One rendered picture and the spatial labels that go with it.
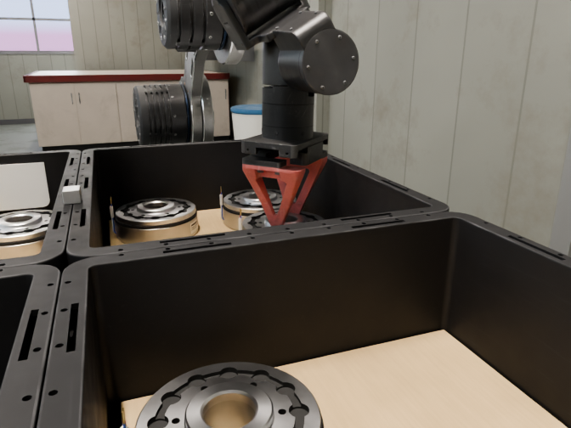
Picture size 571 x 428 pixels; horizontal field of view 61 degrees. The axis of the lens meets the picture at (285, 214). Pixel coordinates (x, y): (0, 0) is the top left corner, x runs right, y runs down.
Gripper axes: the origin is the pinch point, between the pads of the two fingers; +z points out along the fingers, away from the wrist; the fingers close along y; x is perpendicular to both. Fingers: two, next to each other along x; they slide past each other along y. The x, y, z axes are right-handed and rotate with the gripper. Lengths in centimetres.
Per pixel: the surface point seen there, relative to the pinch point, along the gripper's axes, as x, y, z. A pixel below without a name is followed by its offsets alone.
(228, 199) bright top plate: 10.9, 5.5, 1.3
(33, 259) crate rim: 3.5, -30.6, -5.3
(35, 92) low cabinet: 434, 321, 25
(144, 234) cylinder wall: 15.6, -6.5, 3.2
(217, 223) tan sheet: 12.1, 4.2, 4.5
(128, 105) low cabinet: 369, 389, 39
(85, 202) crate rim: 10.0, -20.1, -5.3
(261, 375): -10.2, -26.4, 1.6
